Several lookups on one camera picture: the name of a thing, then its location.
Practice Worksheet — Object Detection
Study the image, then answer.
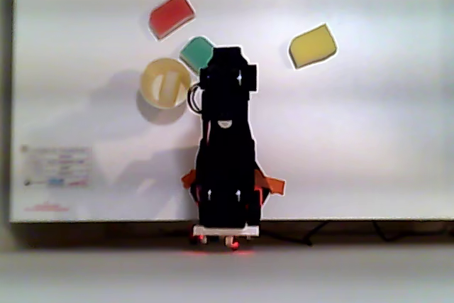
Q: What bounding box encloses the yellow sponge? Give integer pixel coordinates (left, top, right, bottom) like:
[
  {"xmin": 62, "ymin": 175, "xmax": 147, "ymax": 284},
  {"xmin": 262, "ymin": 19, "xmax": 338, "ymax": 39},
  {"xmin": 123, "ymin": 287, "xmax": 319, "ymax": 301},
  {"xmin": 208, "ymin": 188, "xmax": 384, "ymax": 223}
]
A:
[
  {"xmin": 150, "ymin": 70, "xmax": 185, "ymax": 105},
  {"xmin": 287, "ymin": 23, "xmax": 338, "ymax": 70}
]

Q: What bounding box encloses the green sponge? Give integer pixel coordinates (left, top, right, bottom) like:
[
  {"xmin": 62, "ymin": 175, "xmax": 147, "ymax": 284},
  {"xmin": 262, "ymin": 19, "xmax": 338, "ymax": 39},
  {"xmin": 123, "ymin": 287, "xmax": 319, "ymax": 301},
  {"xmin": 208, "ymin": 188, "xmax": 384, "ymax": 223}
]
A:
[{"xmin": 179, "ymin": 35, "xmax": 217, "ymax": 72}]

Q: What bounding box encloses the red sponge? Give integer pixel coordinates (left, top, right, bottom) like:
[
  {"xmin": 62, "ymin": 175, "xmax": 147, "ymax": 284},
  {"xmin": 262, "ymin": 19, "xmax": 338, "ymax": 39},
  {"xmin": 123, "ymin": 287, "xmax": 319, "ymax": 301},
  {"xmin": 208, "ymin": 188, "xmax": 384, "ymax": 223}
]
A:
[{"xmin": 148, "ymin": 0, "xmax": 196, "ymax": 41}]

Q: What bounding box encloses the white paper cup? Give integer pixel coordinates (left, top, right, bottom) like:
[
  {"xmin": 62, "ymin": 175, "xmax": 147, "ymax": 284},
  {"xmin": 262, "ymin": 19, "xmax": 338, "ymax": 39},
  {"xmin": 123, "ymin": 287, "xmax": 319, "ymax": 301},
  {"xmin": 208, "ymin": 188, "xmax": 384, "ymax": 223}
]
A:
[{"xmin": 138, "ymin": 57, "xmax": 192, "ymax": 109}]

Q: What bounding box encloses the orange table clamp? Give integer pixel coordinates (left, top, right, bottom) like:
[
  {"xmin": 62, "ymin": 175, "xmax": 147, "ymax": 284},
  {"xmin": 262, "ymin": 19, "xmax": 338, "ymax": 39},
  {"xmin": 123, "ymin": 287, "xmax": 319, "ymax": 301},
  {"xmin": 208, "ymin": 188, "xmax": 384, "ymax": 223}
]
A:
[
  {"xmin": 253, "ymin": 169, "xmax": 286, "ymax": 208},
  {"xmin": 180, "ymin": 169, "xmax": 199, "ymax": 204}
]

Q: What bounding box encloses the printed label sticker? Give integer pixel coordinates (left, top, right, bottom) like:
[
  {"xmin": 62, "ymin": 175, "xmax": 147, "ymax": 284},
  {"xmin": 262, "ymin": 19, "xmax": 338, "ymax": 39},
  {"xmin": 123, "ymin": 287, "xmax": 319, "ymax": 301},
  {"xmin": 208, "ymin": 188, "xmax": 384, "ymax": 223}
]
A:
[{"xmin": 19, "ymin": 145, "xmax": 92, "ymax": 189}]

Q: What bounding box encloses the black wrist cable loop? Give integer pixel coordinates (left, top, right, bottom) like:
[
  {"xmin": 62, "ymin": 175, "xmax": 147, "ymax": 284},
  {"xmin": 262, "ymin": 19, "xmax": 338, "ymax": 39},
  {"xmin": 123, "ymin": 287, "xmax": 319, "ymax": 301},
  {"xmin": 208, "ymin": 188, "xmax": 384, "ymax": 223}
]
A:
[{"xmin": 187, "ymin": 83, "xmax": 204, "ymax": 115}]

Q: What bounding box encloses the black cable under table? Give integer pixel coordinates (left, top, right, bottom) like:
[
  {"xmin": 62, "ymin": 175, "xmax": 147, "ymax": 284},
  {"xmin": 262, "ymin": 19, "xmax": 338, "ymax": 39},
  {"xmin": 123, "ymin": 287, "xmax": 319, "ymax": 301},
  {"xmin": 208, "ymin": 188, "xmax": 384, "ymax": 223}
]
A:
[
  {"xmin": 372, "ymin": 221, "xmax": 454, "ymax": 242},
  {"xmin": 264, "ymin": 221, "xmax": 329, "ymax": 246}
]

